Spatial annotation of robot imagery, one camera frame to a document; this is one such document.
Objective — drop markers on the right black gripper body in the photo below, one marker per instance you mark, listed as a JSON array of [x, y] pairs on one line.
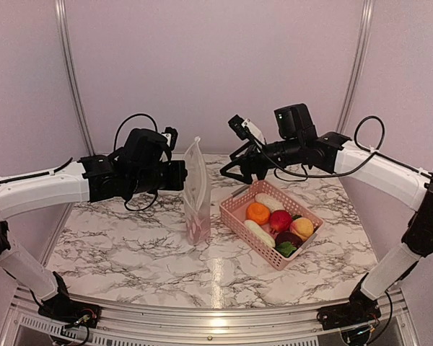
[[262, 168]]

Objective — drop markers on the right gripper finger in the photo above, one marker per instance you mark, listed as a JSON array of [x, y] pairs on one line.
[[232, 169], [245, 178]]

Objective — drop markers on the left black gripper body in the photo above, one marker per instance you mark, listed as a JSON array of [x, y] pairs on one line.
[[173, 182]]

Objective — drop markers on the clear polka dot zip bag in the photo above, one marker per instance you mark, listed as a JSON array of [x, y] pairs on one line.
[[197, 195]]

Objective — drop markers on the pink plastic basket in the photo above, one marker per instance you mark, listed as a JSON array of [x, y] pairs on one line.
[[233, 215]]

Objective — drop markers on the orange knitted orange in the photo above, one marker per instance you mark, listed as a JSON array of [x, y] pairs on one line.
[[258, 213]]

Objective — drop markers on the white knitted radish with leaves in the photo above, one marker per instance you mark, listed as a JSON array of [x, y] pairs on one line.
[[270, 202]]

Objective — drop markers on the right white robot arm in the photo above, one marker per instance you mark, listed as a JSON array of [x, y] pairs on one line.
[[338, 156]]

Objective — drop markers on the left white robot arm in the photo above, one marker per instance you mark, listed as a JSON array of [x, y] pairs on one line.
[[143, 164]]

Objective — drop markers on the white knitted radish front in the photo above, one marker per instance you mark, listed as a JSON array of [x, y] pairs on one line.
[[260, 233]]

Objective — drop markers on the peach knitted fruit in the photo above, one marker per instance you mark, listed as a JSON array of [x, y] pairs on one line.
[[302, 227]]

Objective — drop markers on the dark maroon knitted beet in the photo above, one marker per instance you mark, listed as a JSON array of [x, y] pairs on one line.
[[290, 237]]

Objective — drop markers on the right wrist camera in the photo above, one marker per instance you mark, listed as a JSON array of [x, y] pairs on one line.
[[245, 128]]

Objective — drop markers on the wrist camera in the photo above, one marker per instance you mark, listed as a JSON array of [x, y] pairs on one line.
[[171, 134], [245, 128]]

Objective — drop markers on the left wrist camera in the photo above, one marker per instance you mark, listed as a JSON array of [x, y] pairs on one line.
[[171, 134]]

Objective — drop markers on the front aluminium table rail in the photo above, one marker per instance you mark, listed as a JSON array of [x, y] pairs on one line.
[[133, 324]]

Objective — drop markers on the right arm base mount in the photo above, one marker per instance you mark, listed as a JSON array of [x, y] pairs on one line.
[[358, 309]]

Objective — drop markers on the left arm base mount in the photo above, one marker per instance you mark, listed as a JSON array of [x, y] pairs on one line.
[[63, 308]]

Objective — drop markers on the right aluminium frame post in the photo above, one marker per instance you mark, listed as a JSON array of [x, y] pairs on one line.
[[364, 31]]

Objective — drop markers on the aluminium frame post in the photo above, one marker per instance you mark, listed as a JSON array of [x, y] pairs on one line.
[[364, 31], [63, 30]]

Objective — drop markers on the left aluminium frame post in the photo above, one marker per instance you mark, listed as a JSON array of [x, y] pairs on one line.
[[63, 30]]

